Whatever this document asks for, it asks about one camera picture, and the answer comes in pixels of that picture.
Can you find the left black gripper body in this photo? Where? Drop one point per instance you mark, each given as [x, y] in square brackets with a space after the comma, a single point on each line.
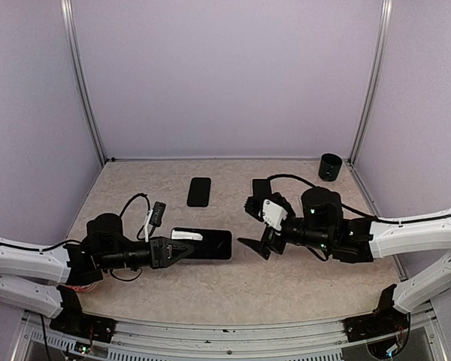
[118, 259]

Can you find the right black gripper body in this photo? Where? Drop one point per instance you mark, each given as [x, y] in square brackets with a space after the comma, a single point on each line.
[317, 238]

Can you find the pink phone case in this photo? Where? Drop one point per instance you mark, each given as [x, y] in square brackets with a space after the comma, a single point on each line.
[261, 188]

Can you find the black smartphone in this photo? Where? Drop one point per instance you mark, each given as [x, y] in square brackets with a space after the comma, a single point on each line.
[208, 244]

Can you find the black phone case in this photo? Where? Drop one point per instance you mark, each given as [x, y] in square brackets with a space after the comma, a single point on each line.
[199, 192]

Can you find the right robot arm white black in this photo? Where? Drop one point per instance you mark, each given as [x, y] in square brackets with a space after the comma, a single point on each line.
[395, 236]

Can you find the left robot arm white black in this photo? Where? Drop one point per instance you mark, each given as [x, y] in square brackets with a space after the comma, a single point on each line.
[43, 279]

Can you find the red white patterned dish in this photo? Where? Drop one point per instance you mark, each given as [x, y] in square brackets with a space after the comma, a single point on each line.
[83, 288]

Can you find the dark green cup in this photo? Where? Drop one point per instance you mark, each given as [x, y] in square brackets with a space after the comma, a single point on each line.
[329, 167]

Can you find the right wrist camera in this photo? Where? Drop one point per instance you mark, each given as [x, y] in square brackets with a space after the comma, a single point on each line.
[273, 215]

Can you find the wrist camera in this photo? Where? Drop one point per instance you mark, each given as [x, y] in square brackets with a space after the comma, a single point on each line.
[153, 219]
[273, 215]

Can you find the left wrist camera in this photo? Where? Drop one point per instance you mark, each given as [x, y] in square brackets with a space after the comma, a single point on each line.
[153, 219]

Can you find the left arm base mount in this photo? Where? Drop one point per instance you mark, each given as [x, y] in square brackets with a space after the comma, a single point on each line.
[91, 327]

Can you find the front aluminium rail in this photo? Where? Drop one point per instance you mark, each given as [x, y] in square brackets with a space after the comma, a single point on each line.
[330, 339]

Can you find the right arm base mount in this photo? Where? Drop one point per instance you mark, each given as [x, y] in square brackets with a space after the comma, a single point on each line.
[374, 325]

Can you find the right aluminium frame post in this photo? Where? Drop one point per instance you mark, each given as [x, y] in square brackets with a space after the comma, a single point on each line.
[374, 79]

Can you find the aluminium frame post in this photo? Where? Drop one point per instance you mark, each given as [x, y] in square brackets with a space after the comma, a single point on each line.
[74, 50]
[374, 79]

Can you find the left aluminium frame post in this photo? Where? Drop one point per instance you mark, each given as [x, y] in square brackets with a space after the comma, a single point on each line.
[74, 50]

